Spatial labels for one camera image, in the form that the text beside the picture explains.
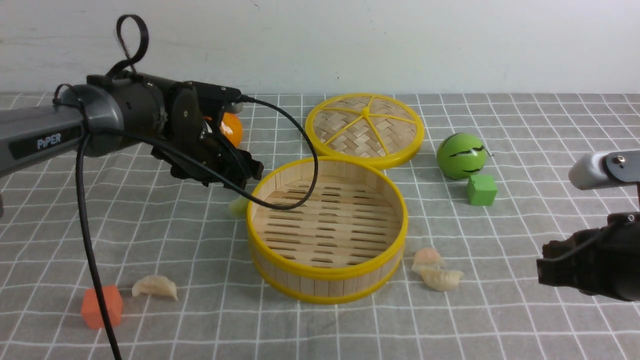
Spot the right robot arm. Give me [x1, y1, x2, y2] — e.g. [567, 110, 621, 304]
[535, 212, 640, 302]

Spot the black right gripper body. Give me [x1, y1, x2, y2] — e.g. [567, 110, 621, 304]
[535, 219, 626, 296]

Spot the grey checked tablecloth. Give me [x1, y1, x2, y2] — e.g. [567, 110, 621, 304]
[0, 92, 640, 360]

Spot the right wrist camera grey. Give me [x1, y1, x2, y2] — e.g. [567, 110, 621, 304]
[568, 149, 640, 191]

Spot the bamboo steamer lid yellow rim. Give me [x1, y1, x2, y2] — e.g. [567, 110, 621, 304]
[304, 93, 426, 170]

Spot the green foam cube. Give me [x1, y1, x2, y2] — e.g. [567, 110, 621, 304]
[466, 174, 498, 207]

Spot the cream white dumpling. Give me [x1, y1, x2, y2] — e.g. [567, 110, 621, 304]
[131, 275, 178, 301]

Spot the pink tinted dumpling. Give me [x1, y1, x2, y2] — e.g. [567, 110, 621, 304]
[411, 247, 445, 272]

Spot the bamboo steamer tray yellow rim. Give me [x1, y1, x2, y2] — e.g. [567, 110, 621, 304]
[246, 157, 409, 305]

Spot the pale green dumpling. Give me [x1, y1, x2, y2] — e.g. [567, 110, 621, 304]
[227, 196, 250, 219]

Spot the orange red toy pear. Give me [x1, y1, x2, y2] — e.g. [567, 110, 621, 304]
[199, 112, 243, 148]

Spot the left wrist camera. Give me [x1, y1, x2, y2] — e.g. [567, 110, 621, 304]
[187, 80, 243, 118]

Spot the green toy watermelon ball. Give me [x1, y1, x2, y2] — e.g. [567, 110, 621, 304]
[436, 132, 492, 180]

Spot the orange foam cube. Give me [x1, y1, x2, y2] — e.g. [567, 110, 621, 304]
[80, 284, 123, 330]

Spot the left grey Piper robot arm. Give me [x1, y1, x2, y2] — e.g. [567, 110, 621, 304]
[0, 70, 264, 189]

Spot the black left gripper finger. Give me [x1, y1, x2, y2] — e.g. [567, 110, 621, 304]
[238, 150, 265, 181]

